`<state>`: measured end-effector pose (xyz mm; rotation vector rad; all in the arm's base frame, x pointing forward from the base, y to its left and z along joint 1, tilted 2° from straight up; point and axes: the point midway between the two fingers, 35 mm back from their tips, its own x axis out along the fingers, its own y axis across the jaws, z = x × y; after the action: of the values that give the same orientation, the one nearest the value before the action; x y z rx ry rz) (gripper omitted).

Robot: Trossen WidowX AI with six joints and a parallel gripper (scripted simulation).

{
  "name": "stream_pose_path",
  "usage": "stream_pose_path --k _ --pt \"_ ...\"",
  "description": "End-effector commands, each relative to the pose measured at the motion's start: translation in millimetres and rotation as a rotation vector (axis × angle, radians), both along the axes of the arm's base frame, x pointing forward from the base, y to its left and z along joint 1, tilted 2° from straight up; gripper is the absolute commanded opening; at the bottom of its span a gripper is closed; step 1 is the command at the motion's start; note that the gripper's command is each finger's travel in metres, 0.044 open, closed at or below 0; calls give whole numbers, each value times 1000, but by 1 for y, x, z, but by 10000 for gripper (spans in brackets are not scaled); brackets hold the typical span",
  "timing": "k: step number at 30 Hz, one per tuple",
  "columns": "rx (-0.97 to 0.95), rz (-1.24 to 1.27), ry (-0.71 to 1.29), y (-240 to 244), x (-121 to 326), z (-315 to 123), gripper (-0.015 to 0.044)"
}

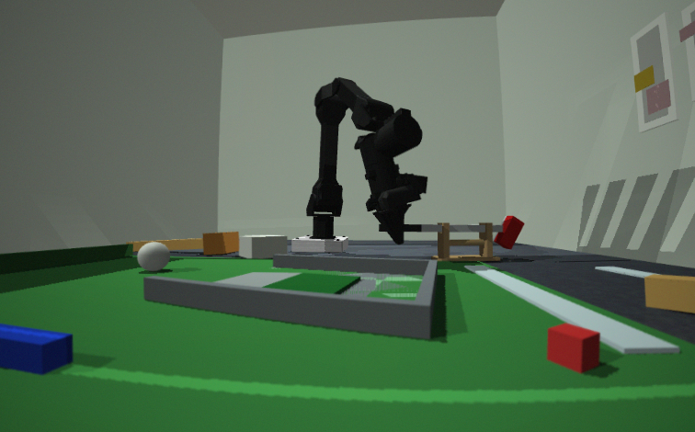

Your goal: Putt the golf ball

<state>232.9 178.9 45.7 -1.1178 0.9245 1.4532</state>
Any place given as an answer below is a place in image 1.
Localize white golf ball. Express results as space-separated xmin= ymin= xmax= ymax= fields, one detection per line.
xmin=138 ymin=242 xmax=170 ymax=271

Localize blue rectangular block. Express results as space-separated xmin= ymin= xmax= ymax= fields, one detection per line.
xmin=0 ymin=324 xmax=74 ymax=375

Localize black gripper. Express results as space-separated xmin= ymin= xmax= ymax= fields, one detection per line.
xmin=365 ymin=160 xmax=421 ymax=244

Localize red block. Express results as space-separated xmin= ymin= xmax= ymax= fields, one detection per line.
xmin=547 ymin=323 xmax=600 ymax=374

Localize white flat bar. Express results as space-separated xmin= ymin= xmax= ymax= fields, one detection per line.
xmin=595 ymin=267 xmax=655 ymax=278
xmin=465 ymin=266 xmax=680 ymax=354

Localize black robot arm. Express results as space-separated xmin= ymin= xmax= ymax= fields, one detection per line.
xmin=306 ymin=77 xmax=427 ymax=239

